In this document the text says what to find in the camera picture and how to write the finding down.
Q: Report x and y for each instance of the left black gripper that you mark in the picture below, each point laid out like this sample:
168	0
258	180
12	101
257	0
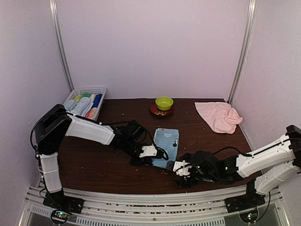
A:
142	162

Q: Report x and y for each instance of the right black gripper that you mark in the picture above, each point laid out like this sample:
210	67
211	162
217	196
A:
186	183

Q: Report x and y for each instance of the blue polka dot towel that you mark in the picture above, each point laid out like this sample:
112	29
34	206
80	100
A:
168	140

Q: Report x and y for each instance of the red floral plate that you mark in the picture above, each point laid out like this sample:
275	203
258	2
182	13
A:
156	111

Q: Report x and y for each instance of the green plastic bowl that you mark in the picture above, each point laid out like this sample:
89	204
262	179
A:
164	103

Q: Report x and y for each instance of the pink towel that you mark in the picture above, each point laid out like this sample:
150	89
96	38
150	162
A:
219	116

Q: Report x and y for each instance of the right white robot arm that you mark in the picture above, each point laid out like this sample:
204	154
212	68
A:
283	157

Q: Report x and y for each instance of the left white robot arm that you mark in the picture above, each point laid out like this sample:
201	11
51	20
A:
50	130

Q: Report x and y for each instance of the red rolled towel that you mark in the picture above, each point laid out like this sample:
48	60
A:
91	113

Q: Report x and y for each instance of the dark blue rolled towel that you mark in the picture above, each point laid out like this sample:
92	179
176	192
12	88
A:
97	100

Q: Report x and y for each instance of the white plastic basket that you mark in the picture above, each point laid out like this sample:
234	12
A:
92	90

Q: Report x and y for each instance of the white rolled towel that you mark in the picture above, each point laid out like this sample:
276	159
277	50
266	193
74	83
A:
92	97

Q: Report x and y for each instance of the light blue rolled towel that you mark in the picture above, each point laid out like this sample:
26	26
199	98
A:
78	108

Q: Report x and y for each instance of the green rolled towel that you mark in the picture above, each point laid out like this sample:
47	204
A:
86	95

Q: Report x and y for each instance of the yellow rolled towel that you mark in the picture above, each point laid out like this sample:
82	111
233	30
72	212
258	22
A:
77	98

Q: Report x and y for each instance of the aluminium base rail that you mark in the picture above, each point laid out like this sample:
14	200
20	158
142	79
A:
187	209

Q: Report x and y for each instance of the right aluminium frame post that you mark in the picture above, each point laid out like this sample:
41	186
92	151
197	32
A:
246	43

